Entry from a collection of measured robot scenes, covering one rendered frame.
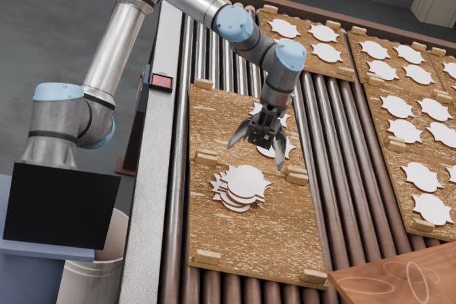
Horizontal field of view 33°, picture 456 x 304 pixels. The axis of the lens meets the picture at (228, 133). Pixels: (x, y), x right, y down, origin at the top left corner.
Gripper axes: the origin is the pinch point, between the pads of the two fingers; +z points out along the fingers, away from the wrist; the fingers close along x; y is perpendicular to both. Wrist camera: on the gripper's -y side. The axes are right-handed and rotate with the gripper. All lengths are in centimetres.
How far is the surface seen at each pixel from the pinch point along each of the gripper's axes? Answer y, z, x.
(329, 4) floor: -396, 105, -25
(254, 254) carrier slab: 21.5, 11.7, 10.3
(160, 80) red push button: -39, 12, -41
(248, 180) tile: -0.2, 7.5, 0.4
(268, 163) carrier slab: -18.0, 11.7, 2.6
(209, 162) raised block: -4.9, 10.2, -11.9
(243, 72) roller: -67, 13, -20
